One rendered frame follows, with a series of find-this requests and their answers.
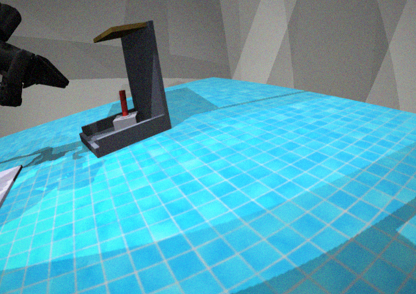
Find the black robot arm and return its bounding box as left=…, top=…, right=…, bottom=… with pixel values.
left=0, top=3, right=22, bottom=107

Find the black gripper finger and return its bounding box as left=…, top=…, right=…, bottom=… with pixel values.
left=23, top=55, right=67, bottom=88
left=45, top=59, right=69, bottom=86

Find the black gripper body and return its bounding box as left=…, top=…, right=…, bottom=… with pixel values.
left=0, top=41, right=36, bottom=88

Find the dark red peg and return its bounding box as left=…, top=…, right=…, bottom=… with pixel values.
left=119, top=90, right=128, bottom=116

